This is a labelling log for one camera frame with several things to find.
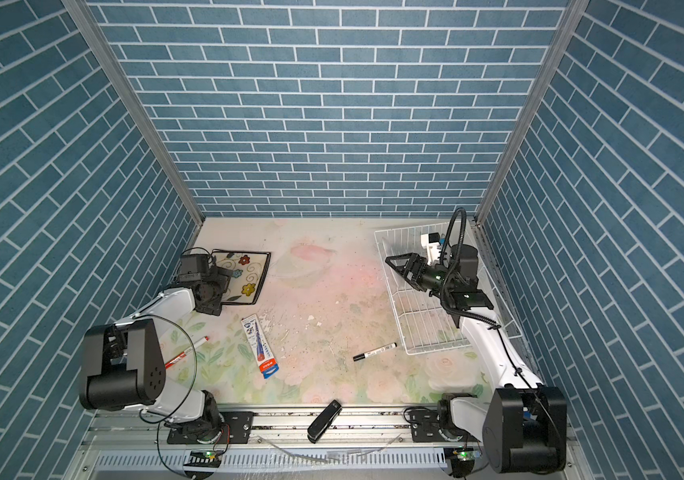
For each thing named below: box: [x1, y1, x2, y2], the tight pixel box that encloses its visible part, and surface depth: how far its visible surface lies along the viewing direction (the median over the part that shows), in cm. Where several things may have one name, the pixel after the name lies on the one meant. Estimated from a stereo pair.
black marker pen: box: [352, 342, 398, 362], surface depth 88 cm
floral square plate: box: [211, 249, 271, 305], surface depth 103 cm
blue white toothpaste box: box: [240, 313, 280, 379], surface depth 88 cm
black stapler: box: [307, 399, 343, 444], surface depth 73 cm
